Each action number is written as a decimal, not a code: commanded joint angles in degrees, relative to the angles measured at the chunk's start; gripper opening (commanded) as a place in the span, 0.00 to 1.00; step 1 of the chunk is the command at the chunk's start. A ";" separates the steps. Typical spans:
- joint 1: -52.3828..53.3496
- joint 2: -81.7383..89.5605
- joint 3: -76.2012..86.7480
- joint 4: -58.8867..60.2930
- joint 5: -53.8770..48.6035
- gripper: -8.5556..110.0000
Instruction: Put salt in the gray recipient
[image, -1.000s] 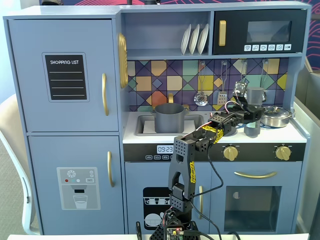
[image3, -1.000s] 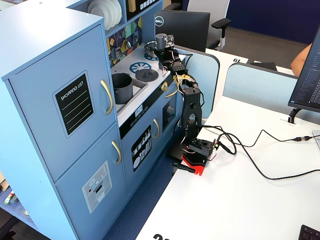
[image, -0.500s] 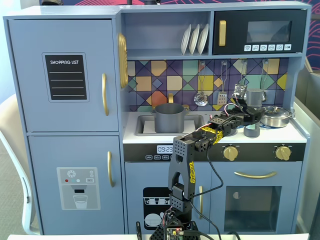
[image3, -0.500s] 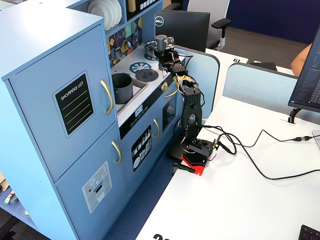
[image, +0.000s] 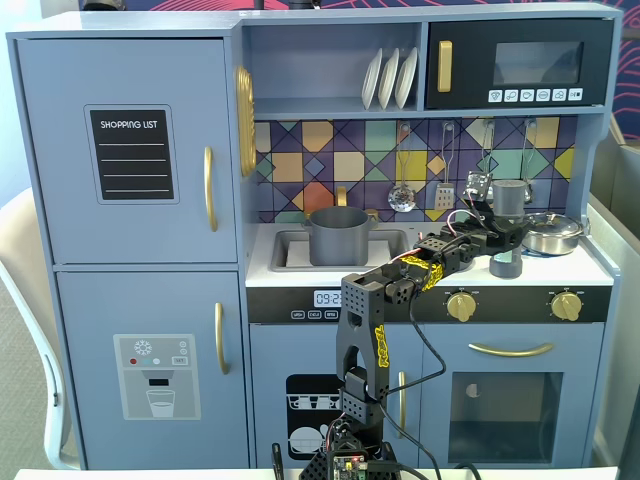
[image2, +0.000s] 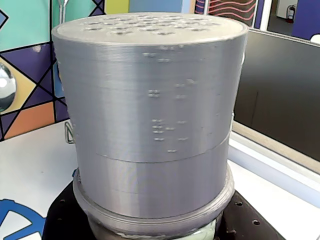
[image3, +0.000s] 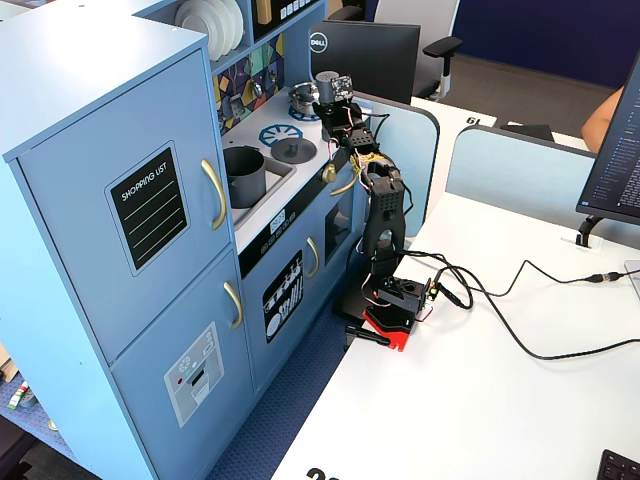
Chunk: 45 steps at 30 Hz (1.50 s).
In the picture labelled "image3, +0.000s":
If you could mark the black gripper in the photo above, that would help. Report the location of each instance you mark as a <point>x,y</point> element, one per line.
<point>328,116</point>

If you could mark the gray salt shaker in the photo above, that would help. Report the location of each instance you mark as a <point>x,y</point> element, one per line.
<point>325,87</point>

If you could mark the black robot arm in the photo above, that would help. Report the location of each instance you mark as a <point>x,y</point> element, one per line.
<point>385,210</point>

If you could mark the person bare forearm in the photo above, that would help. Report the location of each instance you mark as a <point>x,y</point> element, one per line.
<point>600,125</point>

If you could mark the steel pot with lid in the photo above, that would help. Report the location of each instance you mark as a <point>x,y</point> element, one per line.
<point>302,100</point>

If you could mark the gray pot lid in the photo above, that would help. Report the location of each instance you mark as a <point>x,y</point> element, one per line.
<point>292,152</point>

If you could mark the metal serving spoon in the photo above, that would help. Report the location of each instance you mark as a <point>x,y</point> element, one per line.
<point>273,77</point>

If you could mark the gold stove knob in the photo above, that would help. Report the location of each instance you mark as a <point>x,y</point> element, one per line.
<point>328,173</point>

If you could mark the metal ladle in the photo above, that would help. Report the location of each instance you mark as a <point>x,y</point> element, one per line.
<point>257,89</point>

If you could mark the gray sink basin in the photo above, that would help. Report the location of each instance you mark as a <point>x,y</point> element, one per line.
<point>280,172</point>

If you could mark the black dell monitor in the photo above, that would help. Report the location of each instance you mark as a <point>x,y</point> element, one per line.
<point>370,55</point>

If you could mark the metal slotted spatula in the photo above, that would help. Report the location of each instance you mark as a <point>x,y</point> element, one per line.
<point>235,106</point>

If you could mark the black toy microwave door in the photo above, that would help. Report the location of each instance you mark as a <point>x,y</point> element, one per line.
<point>275,27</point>

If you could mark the desk divider panel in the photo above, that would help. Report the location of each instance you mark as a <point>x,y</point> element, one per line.
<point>500,165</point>
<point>410,150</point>

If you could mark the metal skimmer spoon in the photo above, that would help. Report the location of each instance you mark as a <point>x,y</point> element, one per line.
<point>220,120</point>

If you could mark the black office chair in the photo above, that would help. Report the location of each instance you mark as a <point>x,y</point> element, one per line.
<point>350,10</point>

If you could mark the gray cooking pot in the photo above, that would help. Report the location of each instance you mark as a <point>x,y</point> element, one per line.
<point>245,185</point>

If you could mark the white toy plate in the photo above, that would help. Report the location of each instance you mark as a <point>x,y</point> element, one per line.
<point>227,30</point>
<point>240,25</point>
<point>192,22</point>

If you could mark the gray office chair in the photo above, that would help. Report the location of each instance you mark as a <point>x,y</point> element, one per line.
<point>415,12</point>

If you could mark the blue oven door with window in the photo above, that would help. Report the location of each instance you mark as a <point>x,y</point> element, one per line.
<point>332,280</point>

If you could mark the black table clamp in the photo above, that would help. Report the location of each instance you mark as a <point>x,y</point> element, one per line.
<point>367,335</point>

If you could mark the blue toy kitchen unit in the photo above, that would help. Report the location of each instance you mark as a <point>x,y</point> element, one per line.
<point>75,75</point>

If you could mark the blue dishwasher door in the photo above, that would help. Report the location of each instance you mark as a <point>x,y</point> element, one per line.
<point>260,360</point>

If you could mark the blue fridge door shopping list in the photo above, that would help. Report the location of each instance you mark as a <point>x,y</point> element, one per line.
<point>75,210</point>

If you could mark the computer monitor showing text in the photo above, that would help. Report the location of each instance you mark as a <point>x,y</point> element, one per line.
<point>620,150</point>

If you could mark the blue freezer door ice dispenser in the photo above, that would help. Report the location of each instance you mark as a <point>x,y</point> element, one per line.
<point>150,390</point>

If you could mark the gray laptop corner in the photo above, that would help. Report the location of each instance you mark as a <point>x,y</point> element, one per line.
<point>634,275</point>

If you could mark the small marker box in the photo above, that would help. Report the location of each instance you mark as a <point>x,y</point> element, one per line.
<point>20,395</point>

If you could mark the black keyboard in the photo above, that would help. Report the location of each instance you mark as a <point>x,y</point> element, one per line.
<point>620,467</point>

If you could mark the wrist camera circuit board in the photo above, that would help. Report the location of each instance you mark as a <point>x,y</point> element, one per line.
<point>342,86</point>

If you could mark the robot arm base mount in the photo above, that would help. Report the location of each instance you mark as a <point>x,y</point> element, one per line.
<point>395,325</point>

